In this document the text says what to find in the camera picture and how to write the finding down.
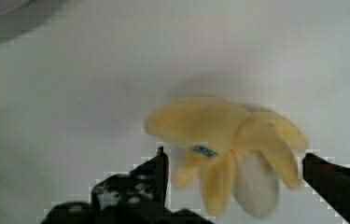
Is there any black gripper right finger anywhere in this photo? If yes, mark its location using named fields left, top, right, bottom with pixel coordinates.
left=302, top=153, right=350, bottom=224

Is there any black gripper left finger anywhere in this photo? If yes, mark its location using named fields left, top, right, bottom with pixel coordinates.
left=41, top=147, right=214, bottom=224

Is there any yellow plush peeled banana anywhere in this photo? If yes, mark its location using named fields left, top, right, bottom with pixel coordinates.
left=145, top=97, right=308, bottom=217

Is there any grey round plate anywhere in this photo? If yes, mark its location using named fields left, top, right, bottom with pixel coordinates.
left=0, top=0, right=69, bottom=44

